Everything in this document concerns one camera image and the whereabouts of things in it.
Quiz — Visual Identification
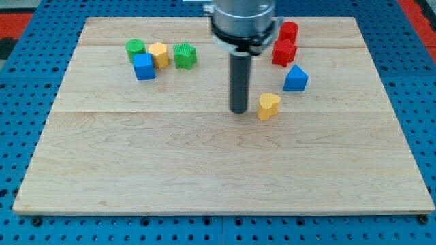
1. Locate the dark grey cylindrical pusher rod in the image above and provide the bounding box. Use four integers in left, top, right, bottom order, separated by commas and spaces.
229, 54, 251, 114

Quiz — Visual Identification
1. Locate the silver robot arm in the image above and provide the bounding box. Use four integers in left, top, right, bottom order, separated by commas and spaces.
204, 0, 283, 114

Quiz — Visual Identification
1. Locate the blue triangle block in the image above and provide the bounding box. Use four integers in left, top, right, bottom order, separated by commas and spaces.
283, 65, 309, 92

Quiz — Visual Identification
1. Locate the yellow hexagon block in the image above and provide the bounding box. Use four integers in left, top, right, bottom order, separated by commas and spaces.
148, 42, 169, 69

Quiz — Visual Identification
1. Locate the light wooden board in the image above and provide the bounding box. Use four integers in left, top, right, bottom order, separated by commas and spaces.
13, 17, 435, 216

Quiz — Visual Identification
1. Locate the red star block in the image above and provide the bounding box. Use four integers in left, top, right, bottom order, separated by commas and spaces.
272, 39, 297, 67

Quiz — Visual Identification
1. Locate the red cylinder block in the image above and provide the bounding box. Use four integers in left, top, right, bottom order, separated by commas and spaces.
278, 21, 299, 44

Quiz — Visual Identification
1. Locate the blue cube block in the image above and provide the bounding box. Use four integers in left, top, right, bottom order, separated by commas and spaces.
133, 53, 155, 80

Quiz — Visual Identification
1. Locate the green star block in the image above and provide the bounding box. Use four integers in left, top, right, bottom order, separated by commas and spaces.
173, 42, 197, 70

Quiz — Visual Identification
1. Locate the green cylinder block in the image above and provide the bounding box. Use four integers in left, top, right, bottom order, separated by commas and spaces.
125, 39, 146, 63

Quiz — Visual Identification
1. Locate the yellow heart block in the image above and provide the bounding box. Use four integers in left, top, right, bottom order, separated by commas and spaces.
258, 93, 281, 121

